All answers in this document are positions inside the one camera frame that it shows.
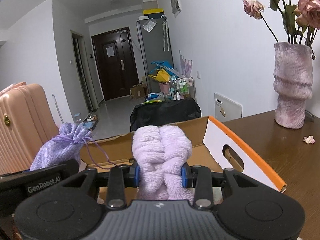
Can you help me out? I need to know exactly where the lavender linen drawstring pouch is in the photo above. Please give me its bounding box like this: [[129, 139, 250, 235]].
[[29, 122, 107, 171]]

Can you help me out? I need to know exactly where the red cardboard box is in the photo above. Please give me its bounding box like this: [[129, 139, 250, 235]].
[[80, 116, 286, 192]]

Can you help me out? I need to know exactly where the pink ribbed small suitcase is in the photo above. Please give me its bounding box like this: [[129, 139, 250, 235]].
[[1, 82, 59, 174]]

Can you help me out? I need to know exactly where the black chair back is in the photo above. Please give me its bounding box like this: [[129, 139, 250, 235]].
[[130, 98, 202, 132]]

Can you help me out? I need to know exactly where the brown cardboard box on floor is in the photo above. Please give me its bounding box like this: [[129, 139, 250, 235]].
[[130, 84, 147, 99]]

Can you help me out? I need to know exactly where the fallen pink petal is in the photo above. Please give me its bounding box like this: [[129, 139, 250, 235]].
[[303, 135, 316, 144]]

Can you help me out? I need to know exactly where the dark brown entrance door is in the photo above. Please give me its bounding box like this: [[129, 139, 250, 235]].
[[92, 27, 139, 100]]

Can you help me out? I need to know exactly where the purple textured vase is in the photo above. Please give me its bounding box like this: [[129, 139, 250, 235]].
[[273, 42, 313, 129]]

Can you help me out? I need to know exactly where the grey refrigerator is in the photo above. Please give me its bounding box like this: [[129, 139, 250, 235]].
[[137, 18, 174, 93]]

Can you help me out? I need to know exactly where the yellow black box on fridge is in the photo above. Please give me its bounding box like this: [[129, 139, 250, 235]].
[[143, 8, 164, 18]]

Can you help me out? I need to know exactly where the dried pink rose bouquet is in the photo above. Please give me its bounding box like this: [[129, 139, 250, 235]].
[[242, 0, 320, 48]]

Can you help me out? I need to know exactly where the wire trolley with bottles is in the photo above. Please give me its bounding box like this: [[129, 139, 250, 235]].
[[168, 76, 196, 101]]

